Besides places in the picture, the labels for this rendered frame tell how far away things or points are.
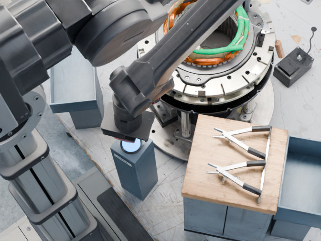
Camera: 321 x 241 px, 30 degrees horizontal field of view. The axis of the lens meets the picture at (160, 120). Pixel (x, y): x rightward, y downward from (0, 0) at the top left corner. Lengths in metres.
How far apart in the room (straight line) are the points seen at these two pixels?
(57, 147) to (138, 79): 1.50
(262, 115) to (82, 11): 1.12
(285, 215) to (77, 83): 0.57
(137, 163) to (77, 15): 0.80
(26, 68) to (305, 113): 1.22
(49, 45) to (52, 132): 2.00
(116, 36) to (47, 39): 0.07
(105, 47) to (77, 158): 1.91
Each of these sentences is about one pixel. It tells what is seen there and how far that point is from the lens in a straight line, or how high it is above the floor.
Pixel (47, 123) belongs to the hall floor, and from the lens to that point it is 2.59.
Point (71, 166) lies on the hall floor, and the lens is 2.48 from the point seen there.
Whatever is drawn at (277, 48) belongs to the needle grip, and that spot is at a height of 1.05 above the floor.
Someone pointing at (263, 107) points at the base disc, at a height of 0.80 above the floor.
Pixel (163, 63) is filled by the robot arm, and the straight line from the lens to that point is 1.02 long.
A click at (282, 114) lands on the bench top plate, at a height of 0.78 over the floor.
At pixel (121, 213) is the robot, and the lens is 2.10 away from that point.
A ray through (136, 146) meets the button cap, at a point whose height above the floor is 1.04.
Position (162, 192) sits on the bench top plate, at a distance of 1.57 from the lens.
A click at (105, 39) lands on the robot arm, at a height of 1.78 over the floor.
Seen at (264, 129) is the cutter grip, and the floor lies 1.09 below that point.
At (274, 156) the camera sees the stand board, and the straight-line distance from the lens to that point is 1.30.
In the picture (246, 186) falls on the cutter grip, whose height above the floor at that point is 1.09.
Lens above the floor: 2.25
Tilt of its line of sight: 63 degrees down
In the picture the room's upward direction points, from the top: 6 degrees counter-clockwise
